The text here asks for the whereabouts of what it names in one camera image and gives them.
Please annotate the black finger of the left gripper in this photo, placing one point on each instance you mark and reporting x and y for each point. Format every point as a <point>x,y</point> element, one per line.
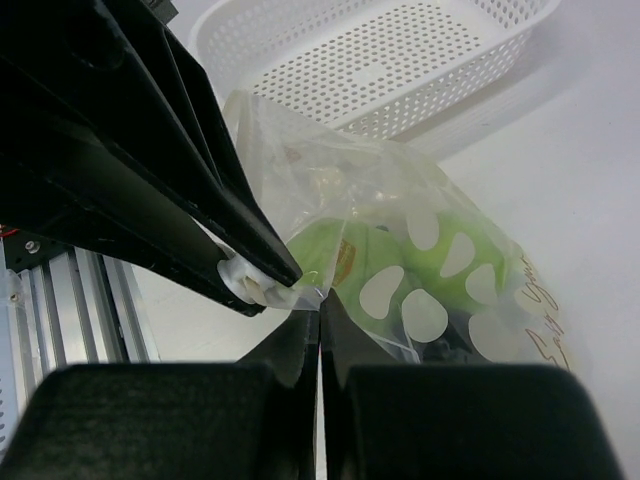
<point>172,131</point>

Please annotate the dark round fruit toy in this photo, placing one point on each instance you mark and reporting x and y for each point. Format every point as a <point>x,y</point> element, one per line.
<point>434,340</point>

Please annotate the green cabbage toy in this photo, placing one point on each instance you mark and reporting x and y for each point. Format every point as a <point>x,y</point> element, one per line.
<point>363,264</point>

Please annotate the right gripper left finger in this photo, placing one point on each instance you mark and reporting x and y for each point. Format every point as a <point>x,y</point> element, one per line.
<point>249,419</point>

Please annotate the clear dotted zip bag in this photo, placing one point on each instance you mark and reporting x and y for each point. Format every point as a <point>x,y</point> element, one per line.
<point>302,171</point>

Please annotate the light green apple toy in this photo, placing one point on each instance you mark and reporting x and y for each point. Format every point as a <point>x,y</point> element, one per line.
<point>455,258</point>

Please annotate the aluminium mounting rail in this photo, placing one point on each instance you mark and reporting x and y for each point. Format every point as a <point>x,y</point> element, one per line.
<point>60,310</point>

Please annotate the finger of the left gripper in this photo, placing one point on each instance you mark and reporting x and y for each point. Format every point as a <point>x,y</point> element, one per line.
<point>62,178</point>

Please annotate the white perforated plastic basket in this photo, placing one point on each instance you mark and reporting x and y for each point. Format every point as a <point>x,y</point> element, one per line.
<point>373,68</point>

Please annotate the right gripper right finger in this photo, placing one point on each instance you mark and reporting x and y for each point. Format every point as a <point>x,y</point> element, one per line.
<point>389,420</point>

